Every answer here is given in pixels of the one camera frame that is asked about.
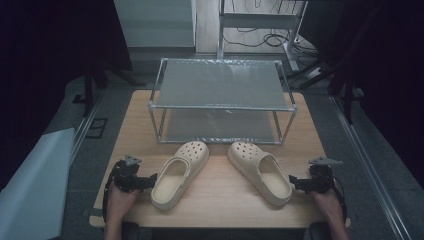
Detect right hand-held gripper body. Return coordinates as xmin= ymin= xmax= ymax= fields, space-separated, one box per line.
xmin=307 ymin=156 xmax=344 ymax=195

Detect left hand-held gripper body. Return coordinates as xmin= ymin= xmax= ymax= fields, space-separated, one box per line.
xmin=108 ymin=154 xmax=143 ymax=194

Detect cream clog shoe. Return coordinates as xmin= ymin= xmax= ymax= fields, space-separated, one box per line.
xmin=227 ymin=141 xmax=294 ymax=207
xmin=150 ymin=140 xmax=211 ymax=211

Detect grey metal shoe rack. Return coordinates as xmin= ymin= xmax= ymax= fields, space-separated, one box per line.
xmin=148 ymin=57 xmax=298 ymax=146

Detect person's right hand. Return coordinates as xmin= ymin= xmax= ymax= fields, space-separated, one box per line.
xmin=311 ymin=188 xmax=345 ymax=225

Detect person's left hand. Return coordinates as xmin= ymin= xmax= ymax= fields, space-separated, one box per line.
xmin=105 ymin=184 xmax=141 ymax=225

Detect grey tape piece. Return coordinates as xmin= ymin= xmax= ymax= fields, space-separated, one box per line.
xmin=81 ymin=207 xmax=103 ymax=218

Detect person's dark clothed legs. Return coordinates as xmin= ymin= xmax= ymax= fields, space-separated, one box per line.
xmin=120 ymin=221 xmax=334 ymax=240

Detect black stand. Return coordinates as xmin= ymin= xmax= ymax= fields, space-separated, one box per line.
xmin=82 ymin=62 xmax=146 ymax=118
xmin=285 ymin=54 xmax=359 ymax=125

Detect pale grey sheet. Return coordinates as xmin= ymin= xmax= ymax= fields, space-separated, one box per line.
xmin=0 ymin=127 xmax=77 ymax=240

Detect dark curtain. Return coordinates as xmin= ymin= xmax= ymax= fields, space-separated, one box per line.
xmin=299 ymin=0 xmax=424 ymax=189
xmin=0 ymin=0 xmax=134 ymax=193

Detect white cabinet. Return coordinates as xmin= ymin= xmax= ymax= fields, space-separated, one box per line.
xmin=113 ymin=0 xmax=198 ymax=50

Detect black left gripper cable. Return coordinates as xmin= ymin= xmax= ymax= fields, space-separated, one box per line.
xmin=101 ymin=171 xmax=116 ymax=224

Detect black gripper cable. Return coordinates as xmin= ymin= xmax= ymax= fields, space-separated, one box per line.
xmin=332 ymin=175 xmax=348 ymax=222
xmin=101 ymin=171 xmax=116 ymax=224

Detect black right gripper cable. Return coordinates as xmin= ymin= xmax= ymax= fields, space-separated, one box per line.
xmin=332 ymin=175 xmax=348 ymax=222

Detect metal floor rail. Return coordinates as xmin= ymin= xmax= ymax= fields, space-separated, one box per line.
xmin=328 ymin=94 xmax=414 ymax=240
xmin=67 ymin=89 xmax=105 ymax=164

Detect black floor cables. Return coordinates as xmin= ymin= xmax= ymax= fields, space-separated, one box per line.
xmin=222 ymin=27 xmax=319 ymax=58

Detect white metal desk frame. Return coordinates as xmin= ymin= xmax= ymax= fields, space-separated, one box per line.
xmin=217 ymin=0 xmax=309 ymax=73

